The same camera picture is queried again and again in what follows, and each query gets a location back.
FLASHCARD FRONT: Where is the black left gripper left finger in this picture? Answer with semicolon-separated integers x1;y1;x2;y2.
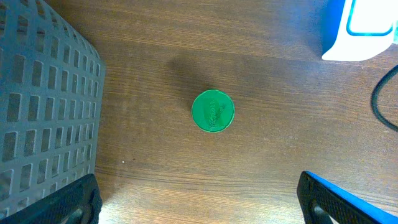
1;174;103;224

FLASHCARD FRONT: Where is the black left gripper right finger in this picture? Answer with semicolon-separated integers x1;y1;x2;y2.
297;171;397;223

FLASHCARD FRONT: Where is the green lid jar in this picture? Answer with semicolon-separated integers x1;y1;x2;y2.
191;89;235;133

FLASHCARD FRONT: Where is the white barcode scanner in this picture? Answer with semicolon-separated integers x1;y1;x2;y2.
321;0;397;62

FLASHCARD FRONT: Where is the grey plastic basket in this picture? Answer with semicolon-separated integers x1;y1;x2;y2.
1;0;105;218

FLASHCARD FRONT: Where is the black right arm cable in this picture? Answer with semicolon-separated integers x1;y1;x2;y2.
370;64;398;132

